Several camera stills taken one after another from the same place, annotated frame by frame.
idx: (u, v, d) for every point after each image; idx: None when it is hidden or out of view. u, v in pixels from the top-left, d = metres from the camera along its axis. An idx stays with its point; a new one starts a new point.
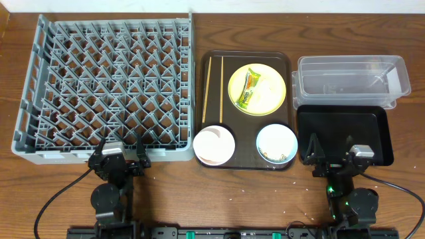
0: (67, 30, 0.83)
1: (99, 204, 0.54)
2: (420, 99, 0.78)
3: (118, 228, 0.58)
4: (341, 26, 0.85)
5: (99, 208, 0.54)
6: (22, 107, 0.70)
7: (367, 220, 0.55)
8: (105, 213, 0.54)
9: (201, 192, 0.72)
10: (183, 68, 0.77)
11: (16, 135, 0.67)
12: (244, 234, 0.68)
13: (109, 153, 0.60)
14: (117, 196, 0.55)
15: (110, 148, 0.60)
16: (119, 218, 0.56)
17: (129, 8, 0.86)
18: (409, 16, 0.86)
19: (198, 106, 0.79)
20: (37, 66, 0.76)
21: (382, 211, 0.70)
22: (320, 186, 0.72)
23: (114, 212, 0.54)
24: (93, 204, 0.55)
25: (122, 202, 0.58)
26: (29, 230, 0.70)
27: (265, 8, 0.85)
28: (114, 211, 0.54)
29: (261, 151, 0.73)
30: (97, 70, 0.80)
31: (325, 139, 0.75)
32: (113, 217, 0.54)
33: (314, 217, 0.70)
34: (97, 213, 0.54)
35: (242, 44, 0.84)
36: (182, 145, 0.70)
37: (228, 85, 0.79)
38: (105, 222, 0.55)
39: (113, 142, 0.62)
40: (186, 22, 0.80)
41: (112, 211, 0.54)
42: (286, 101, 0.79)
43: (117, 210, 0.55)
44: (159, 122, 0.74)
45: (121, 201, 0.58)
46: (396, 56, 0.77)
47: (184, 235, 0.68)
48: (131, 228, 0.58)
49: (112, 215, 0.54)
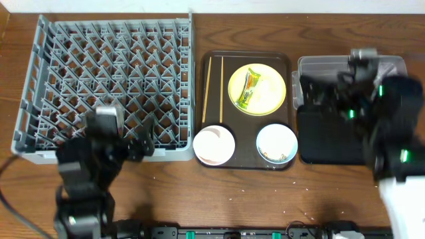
0: (67, 30, 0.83)
1: (64, 156, 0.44)
2: (421, 99, 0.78)
3: (83, 203, 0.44)
4: (341, 26, 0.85)
5: (65, 160, 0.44)
6: (22, 107, 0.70)
7: (407, 106, 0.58)
8: (68, 166, 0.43)
9: (201, 192, 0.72)
10: (183, 68, 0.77)
11: (16, 135, 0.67)
12: (244, 233, 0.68)
13: (101, 114, 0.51)
14: (88, 150, 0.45)
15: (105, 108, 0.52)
16: (87, 178, 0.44)
17: (129, 8, 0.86)
18: (409, 16, 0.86)
19: (198, 106, 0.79)
20: (37, 66, 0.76)
21: (383, 210, 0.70)
22: (320, 186, 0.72)
23: (81, 167, 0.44)
24: (58, 155, 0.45)
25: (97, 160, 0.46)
26: (29, 230, 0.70)
27: (264, 8, 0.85)
28: (83, 164, 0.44)
29: (261, 151, 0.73)
30: (97, 70, 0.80)
31: (325, 139, 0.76)
32: (80, 173, 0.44)
33: (313, 217, 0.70)
34: (59, 166, 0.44)
35: (242, 44, 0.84)
36: (182, 145, 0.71)
37: (228, 85, 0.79)
38: (71, 182, 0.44)
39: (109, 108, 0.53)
40: (186, 22, 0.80)
41: (80, 164, 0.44)
42: (286, 101, 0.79)
43: (85, 165, 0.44)
44: (159, 122, 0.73)
45: (93, 159, 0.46)
46: (397, 56, 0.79)
47: (184, 235, 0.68)
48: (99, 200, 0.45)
49: (78, 170, 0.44)
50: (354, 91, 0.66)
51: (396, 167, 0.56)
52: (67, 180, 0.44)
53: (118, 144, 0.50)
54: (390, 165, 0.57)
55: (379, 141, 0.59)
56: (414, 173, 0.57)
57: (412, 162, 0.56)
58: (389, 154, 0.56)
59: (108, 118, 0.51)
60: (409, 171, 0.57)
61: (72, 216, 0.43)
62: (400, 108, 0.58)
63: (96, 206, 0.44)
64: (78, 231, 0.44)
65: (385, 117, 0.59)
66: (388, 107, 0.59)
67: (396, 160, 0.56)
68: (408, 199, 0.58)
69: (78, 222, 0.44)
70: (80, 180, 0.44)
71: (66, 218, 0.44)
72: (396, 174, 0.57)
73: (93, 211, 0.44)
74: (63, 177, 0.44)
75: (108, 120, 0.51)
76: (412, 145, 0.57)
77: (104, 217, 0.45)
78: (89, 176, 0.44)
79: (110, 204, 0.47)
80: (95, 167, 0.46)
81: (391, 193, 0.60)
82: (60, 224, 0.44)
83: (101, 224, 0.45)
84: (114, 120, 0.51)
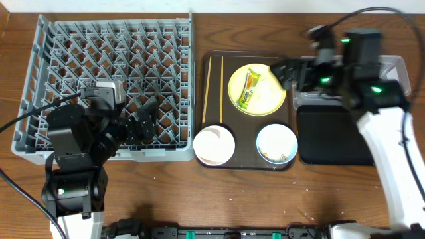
0: (67, 30, 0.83)
1: (55, 119, 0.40)
2: (421, 99, 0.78)
3: (74, 174, 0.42)
4: (341, 26, 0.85)
5: (56, 124, 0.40)
6: (22, 107, 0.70)
7: (375, 46, 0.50)
8: (60, 131, 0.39)
9: (202, 192, 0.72)
10: (183, 68, 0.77)
11: (16, 135, 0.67)
12: (244, 233, 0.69)
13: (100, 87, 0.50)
14: (82, 115, 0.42)
15: (103, 83, 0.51)
16: (78, 147, 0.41)
17: (129, 8, 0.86)
18: (410, 16, 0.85)
19: (198, 107, 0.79)
20: (37, 66, 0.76)
21: (383, 210, 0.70)
22: (320, 186, 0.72)
23: (72, 133, 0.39)
24: (49, 119, 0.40)
25: (88, 129, 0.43)
26: (30, 230, 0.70)
27: (264, 8, 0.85)
28: (74, 130, 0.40)
29: (261, 151, 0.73)
30: (97, 70, 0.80)
31: (325, 141, 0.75)
32: (72, 139, 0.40)
33: (314, 217, 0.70)
34: (49, 131, 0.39)
35: (242, 44, 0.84)
36: (182, 145, 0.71)
37: (228, 85, 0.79)
38: (62, 149, 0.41)
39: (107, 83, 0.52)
40: (186, 22, 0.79)
41: (70, 129, 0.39)
42: (286, 101, 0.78)
43: (77, 131, 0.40)
44: (159, 122, 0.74)
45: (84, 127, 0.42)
46: (396, 57, 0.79)
47: (184, 235, 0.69)
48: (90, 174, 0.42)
49: (69, 135, 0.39)
50: (327, 60, 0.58)
51: (373, 101, 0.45)
52: (57, 146, 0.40)
53: (116, 122, 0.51)
54: (364, 93, 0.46)
55: (350, 76, 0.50)
56: (386, 97, 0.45)
57: (386, 94, 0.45)
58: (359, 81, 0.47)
59: (107, 91, 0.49)
60: (381, 101, 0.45)
61: (61, 187, 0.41)
62: (359, 46, 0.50)
63: (87, 177, 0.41)
64: (68, 204, 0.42)
65: (353, 59, 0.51)
66: (353, 45, 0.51)
67: (367, 86, 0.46)
68: (386, 123, 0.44)
69: (67, 194, 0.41)
70: (71, 148, 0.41)
71: (54, 189, 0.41)
72: (368, 105, 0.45)
73: (84, 182, 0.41)
74: (52, 143, 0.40)
75: (105, 96, 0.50)
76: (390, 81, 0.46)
77: (95, 190, 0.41)
78: (82, 145, 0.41)
79: (101, 178, 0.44)
80: (85, 137, 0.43)
81: (370, 125, 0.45)
82: (48, 196, 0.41)
83: (93, 196, 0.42)
84: (113, 94, 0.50)
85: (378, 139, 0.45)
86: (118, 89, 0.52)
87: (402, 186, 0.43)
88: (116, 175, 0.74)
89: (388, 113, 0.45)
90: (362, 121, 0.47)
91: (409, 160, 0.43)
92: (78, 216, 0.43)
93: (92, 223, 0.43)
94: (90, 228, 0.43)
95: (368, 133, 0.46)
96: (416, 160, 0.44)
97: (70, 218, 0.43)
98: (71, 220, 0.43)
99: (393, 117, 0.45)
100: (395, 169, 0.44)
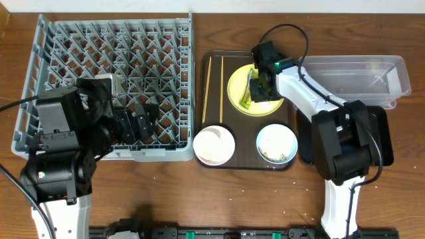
0: (67, 30, 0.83)
1: (46, 95, 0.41)
2: (420, 99, 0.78)
3: (56, 155, 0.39)
4: (342, 26, 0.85)
5: (44, 99, 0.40)
6: (22, 107, 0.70)
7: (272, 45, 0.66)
8: (48, 105, 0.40)
9: (202, 192, 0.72)
10: (183, 68, 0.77)
11: (16, 135, 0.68)
12: (244, 234, 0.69)
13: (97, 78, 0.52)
14: (72, 92, 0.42)
15: (101, 76, 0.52)
16: (66, 124, 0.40)
17: (129, 8, 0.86)
18: (410, 16, 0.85)
19: (198, 107, 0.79)
20: (37, 66, 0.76)
21: (381, 210, 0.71)
22: (320, 186, 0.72)
23: (62, 106, 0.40)
24: (40, 95, 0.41)
25: (76, 107, 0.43)
26: (30, 230, 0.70)
27: (264, 8, 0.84)
28: (64, 104, 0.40)
29: (261, 151, 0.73)
30: (97, 70, 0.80)
31: None
32: (61, 113, 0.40)
33: (314, 217, 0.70)
34: (38, 104, 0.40)
35: (242, 44, 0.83)
36: (182, 145, 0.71)
37: (228, 85, 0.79)
38: (49, 125, 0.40)
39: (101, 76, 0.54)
40: (186, 22, 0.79)
41: (60, 102, 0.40)
42: (286, 101, 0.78)
43: (66, 107, 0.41)
44: (159, 122, 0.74)
45: (74, 103, 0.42)
46: (396, 56, 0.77)
47: (184, 235, 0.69)
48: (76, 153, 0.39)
49: (56, 108, 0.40)
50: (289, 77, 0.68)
51: (277, 70, 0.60)
52: (46, 123, 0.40)
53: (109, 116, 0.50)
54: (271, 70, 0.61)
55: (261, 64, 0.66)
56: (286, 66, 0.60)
57: (285, 66, 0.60)
58: (266, 64, 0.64)
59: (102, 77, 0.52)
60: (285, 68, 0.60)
61: (42, 170, 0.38)
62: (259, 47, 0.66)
63: (71, 158, 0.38)
64: (50, 188, 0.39)
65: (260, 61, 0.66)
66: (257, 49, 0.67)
67: (271, 64, 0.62)
68: (287, 72, 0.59)
69: (48, 177, 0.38)
70: (60, 124, 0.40)
71: (34, 172, 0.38)
72: (275, 74, 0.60)
73: (67, 164, 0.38)
74: (41, 119, 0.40)
75: (104, 81, 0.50)
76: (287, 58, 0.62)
77: (80, 170, 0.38)
78: (68, 121, 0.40)
79: (89, 161, 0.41)
80: (76, 117, 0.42)
81: (281, 78, 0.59)
82: (26, 180, 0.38)
83: (79, 180, 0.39)
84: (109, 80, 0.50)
85: (287, 85, 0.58)
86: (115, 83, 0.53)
87: (305, 97, 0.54)
88: (117, 175, 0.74)
89: (289, 71, 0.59)
90: (279, 87, 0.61)
91: (307, 85, 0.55)
92: (62, 202, 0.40)
93: (79, 209, 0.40)
94: (77, 215, 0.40)
95: (284, 91, 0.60)
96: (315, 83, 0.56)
97: (54, 204, 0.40)
98: (56, 204, 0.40)
99: (291, 70, 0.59)
100: (299, 89, 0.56)
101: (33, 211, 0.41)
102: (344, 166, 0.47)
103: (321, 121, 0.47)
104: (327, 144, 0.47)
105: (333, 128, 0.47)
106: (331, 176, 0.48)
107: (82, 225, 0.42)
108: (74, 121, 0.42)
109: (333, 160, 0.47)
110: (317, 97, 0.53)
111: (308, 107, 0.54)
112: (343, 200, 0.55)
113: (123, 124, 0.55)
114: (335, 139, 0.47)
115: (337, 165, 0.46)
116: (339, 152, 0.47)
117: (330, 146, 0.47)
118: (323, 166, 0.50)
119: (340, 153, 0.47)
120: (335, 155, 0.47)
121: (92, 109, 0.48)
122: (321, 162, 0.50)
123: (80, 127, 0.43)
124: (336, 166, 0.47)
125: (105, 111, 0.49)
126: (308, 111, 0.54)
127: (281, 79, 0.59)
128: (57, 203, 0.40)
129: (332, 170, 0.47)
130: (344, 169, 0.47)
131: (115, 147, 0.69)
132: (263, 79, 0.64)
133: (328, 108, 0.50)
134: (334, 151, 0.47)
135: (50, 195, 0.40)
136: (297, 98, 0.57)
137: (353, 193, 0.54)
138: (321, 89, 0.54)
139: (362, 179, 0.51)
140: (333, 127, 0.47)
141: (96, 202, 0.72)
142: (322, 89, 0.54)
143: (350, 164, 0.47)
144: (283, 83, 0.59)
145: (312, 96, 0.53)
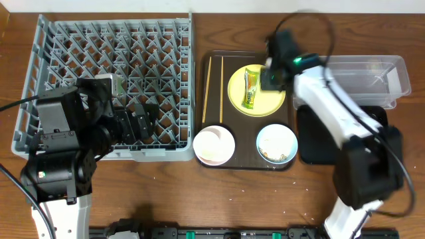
0: (67, 30, 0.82)
1: (46, 95, 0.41)
2: (420, 99, 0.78)
3: (56, 155, 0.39)
4: (341, 26, 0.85)
5: (45, 99, 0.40)
6: (22, 107, 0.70)
7: (292, 36, 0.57)
8: (47, 105, 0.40)
9: (201, 192, 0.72)
10: (183, 68, 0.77)
11: (16, 135, 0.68)
12: (244, 234, 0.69)
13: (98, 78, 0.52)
14: (73, 92, 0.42)
15: (101, 75, 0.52)
16: (66, 124, 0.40)
17: (129, 8, 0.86)
18: (410, 16, 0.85)
19: (198, 107, 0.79)
20: (37, 66, 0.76)
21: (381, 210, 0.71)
22: (320, 187, 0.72)
23: (62, 106, 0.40)
24: (40, 95, 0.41)
25: (76, 109, 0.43)
26: (30, 230, 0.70)
27: (264, 8, 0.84)
28: (64, 104, 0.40)
29: (261, 151, 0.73)
30: (97, 70, 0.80)
31: (325, 142, 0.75)
32: (61, 113, 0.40)
33: (314, 217, 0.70)
34: (38, 104, 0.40)
35: (242, 44, 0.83)
36: (182, 145, 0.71)
37: (228, 85, 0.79)
38: (50, 125, 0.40)
39: (102, 75, 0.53)
40: (186, 22, 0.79)
41: (60, 102, 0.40)
42: (286, 101, 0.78)
43: (67, 106, 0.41)
44: (159, 122, 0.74)
45: (75, 103, 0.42)
46: (397, 56, 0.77)
47: (184, 235, 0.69)
48: (76, 154, 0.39)
49: (56, 108, 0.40)
50: None
51: (296, 70, 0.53)
52: (45, 122, 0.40)
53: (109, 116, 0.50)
54: (290, 68, 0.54)
55: (277, 58, 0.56)
56: (306, 65, 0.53)
57: (305, 65, 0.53)
58: (283, 60, 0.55)
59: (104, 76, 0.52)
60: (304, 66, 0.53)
61: (42, 169, 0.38)
62: (275, 38, 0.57)
63: (71, 158, 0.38)
64: (50, 188, 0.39)
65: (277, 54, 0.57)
66: (273, 40, 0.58)
67: (290, 61, 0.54)
68: (310, 74, 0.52)
69: (48, 176, 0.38)
70: (59, 124, 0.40)
71: (34, 172, 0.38)
72: (296, 74, 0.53)
73: (68, 164, 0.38)
74: (41, 118, 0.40)
75: (104, 81, 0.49)
76: (308, 54, 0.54)
77: (80, 170, 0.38)
78: (68, 121, 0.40)
79: (90, 161, 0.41)
80: (76, 116, 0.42)
81: (303, 78, 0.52)
82: (27, 180, 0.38)
83: (79, 180, 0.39)
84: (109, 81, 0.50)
85: (311, 90, 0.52)
86: (114, 84, 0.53)
87: (332, 110, 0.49)
88: (116, 175, 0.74)
89: (313, 74, 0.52)
90: (297, 89, 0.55)
91: (335, 95, 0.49)
92: (62, 202, 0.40)
93: (79, 208, 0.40)
94: (77, 215, 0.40)
95: (305, 93, 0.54)
96: (342, 92, 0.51)
97: (54, 205, 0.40)
98: (55, 205, 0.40)
99: (314, 73, 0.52)
100: (326, 99, 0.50)
101: (33, 210, 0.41)
102: (369, 196, 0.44)
103: (350, 149, 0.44)
104: (355, 172, 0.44)
105: (363, 156, 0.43)
106: (352, 203, 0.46)
107: (82, 225, 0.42)
108: (75, 123, 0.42)
109: (357, 190, 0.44)
110: (348, 115, 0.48)
111: (334, 123, 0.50)
112: (356, 218, 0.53)
113: (123, 124, 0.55)
114: (364, 168, 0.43)
115: (361, 194, 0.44)
116: (367, 182, 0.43)
117: (358, 176, 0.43)
118: (344, 190, 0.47)
119: (368, 183, 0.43)
120: (361, 184, 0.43)
121: (92, 108, 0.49)
122: (344, 186, 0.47)
123: (80, 127, 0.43)
124: (360, 195, 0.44)
125: (105, 111, 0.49)
126: (333, 125, 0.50)
127: (302, 81, 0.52)
128: (57, 203, 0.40)
129: (354, 199, 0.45)
130: (367, 198, 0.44)
131: (115, 147, 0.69)
132: (280, 76, 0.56)
133: (360, 132, 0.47)
134: (362, 181, 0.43)
135: (50, 194, 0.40)
136: (319, 105, 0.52)
137: (368, 214, 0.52)
138: (350, 105, 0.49)
139: (378, 202, 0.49)
140: (363, 156, 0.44)
141: (96, 202, 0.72)
142: (351, 104, 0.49)
143: (375, 194, 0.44)
144: (304, 87, 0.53)
145: (342, 113, 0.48)
